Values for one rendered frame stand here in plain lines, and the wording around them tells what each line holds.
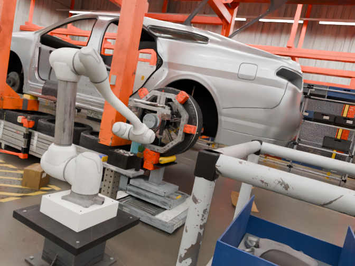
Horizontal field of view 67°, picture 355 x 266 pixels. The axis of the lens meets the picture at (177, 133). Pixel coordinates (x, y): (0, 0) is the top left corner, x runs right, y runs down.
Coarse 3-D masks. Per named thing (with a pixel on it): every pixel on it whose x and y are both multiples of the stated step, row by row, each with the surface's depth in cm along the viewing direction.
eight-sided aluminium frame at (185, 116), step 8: (152, 96) 250; (168, 96) 241; (176, 104) 238; (136, 112) 256; (184, 112) 234; (184, 120) 235; (144, 144) 252; (168, 144) 242; (176, 144) 243; (160, 152) 245
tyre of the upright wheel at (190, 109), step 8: (160, 88) 254; (168, 88) 251; (184, 104) 244; (192, 104) 246; (192, 112) 241; (200, 112) 258; (192, 120) 241; (200, 120) 254; (200, 128) 256; (184, 136) 244; (192, 136) 244; (184, 144) 244; (192, 144) 258; (168, 152) 251; (176, 152) 248
